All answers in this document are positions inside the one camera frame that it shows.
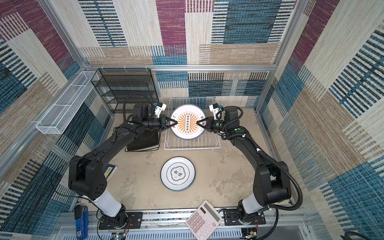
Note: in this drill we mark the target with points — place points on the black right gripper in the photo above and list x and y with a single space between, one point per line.
208 125

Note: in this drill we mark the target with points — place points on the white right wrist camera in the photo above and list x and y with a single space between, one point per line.
217 111

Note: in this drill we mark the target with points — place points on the blue utility tool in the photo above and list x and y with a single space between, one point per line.
82 219

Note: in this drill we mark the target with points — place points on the black square plate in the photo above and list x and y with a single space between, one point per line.
149 141

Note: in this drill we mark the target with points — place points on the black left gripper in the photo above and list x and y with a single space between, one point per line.
163 121

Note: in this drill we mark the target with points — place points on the aluminium front rail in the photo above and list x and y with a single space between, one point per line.
171 225

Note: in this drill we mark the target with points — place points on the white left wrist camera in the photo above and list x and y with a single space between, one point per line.
159 108

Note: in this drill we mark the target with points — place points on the white wire wall basket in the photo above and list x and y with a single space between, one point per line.
59 116

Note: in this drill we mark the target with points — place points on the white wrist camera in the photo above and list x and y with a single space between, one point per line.
159 108
217 111

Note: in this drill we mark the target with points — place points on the white round plate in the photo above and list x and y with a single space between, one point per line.
178 174
187 117

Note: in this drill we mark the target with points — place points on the pink calculator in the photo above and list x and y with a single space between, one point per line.
204 221

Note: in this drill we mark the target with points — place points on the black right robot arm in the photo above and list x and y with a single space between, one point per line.
272 181

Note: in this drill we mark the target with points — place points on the white wire dish rack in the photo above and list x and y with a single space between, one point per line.
207 141

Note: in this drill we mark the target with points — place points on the black mesh shelf rack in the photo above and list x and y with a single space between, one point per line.
123 88

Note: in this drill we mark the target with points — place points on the blue book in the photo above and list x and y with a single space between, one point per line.
109 171

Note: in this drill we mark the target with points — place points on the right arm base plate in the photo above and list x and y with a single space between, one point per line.
234 217

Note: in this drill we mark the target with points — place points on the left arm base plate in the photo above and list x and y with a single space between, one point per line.
128 220

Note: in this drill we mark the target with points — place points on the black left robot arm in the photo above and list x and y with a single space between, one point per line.
86 173

